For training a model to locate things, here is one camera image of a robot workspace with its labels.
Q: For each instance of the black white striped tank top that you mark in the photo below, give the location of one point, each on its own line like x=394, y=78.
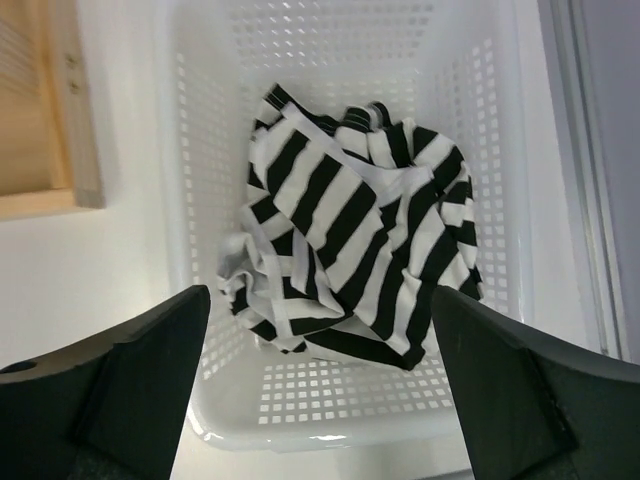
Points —
x=349, y=226

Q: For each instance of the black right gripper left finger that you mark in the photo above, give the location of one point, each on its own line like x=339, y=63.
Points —
x=110, y=406

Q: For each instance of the aluminium corner frame post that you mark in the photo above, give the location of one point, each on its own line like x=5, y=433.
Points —
x=592, y=56

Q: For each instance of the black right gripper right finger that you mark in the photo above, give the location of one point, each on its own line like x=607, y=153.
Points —
x=533, y=406

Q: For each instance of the white perforated plastic basket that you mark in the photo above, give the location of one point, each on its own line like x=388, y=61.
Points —
x=454, y=67

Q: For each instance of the wooden clothes rack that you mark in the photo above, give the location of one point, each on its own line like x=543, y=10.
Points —
x=49, y=160

